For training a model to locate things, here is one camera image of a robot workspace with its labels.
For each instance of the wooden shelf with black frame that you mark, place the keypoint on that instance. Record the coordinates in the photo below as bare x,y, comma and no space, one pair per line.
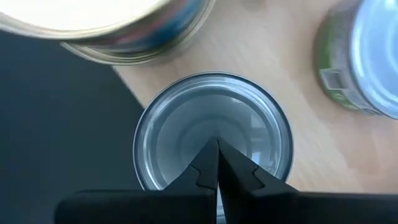
280,62

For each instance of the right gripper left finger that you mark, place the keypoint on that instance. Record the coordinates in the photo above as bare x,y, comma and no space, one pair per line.
155,208

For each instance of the green-label tuna can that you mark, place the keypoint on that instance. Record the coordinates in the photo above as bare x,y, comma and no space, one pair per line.
186,124
373,46

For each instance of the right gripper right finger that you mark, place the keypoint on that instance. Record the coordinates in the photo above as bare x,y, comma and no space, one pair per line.
295,208

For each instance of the blue-label pull-tab can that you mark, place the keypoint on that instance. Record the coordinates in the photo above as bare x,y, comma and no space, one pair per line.
93,15
124,57

